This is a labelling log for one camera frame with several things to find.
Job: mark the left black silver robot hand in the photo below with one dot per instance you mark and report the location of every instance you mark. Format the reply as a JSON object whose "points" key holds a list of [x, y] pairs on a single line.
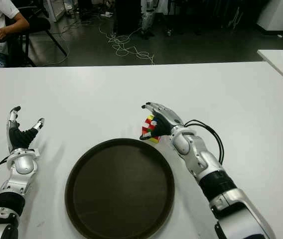
{"points": [[18, 139]]}

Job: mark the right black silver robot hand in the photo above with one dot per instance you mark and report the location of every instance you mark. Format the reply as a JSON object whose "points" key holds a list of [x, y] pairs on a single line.
{"points": [[167, 119]]}

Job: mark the multicoloured Rubik's cube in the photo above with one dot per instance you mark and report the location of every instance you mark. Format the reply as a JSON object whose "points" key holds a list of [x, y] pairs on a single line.
{"points": [[147, 124]]}

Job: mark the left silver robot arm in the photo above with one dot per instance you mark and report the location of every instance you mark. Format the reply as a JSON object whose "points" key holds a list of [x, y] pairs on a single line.
{"points": [[22, 164]]}

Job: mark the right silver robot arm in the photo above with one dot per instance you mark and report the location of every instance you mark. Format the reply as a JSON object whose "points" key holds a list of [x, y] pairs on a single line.
{"points": [[206, 161]]}

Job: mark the dark brown round plate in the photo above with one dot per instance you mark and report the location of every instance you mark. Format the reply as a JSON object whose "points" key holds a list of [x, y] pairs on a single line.
{"points": [[119, 191]]}

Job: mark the silver humanoid robot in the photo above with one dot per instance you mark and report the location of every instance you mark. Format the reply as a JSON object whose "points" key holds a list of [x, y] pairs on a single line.
{"points": [[147, 17]]}

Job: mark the black chair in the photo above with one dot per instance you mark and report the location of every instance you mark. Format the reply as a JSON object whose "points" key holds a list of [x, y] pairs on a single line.
{"points": [[39, 25]]}

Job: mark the white power strip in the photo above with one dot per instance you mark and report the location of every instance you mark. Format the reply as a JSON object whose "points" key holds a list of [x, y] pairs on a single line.
{"points": [[106, 15]]}

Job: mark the grey folded metal stand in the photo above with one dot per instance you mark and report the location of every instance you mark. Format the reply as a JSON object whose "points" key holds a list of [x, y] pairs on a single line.
{"points": [[235, 18]]}

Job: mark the white glass-front cabinet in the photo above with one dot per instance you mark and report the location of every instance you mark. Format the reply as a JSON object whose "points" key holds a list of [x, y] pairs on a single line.
{"points": [[55, 10]]}

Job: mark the white cabinet with black base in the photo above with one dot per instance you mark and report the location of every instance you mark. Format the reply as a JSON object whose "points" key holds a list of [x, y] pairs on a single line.
{"points": [[278, 12]]}

